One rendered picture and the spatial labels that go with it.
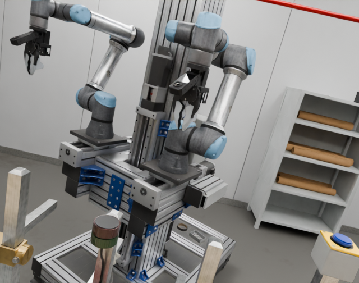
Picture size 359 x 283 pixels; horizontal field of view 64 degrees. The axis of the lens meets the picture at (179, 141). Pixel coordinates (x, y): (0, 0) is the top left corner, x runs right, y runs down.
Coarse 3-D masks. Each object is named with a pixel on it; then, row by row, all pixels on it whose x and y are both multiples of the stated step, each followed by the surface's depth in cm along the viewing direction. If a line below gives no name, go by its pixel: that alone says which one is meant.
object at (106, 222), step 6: (102, 216) 66; (108, 216) 66; (96, 222) 63; (102, 222) 63; (108, 222) 64; (114, 222) 64; (102, 228) 62; (108, 228) 62; (114, 228) 63; (102, 252) 66; (102, 258) 67; (102, 264) 69; (102, 270) 70; (102, 276) 71
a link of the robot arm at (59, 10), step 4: (56, 4) 129; (60, 4) 130; (64, 4) 128; (56, 8) 129; (60, 8) 129; (56, 12) 130; (60, 12) 129; (52, 16) 131; (56, 16) 131; (60, 16) 131; (64, 20) 133
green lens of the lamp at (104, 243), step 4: (92, 232) 63; (92, 236) 63; (116, 236) 64; (92, 240) 63; (96, 240) 62; (100, 240) 62; (104, 240) 62; (108, 240) 62; (112, 240) 63; (116, 240) 65; (96, 244) 62; (100, 244) 62; (104, 244) 62; (108, 244) 63; (112, 244) 64; (104, 248) 63
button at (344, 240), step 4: (332, 236) 64; (336, 236) 63; (340, 236) 63; (344, 236) 64; (336, 240) 62; (340, 240) 62; (344, 240) 62; (348, 240) 62; (340, 244) 62; (344, 244) 61; (348, 244) 61
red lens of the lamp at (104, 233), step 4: (120, 224) 65; (92, 228) 64; (96, 228) 62; (100, 228) 62; (116, 228) 63; (96, 232) 62; (100, 232) 62; (104, 232) 62; (108, 232) 62; (112, 232) 62; (116, 232) 63; (100, 236) 62; (104, 236) 62; (108, 236) 62; (112, 236) 63
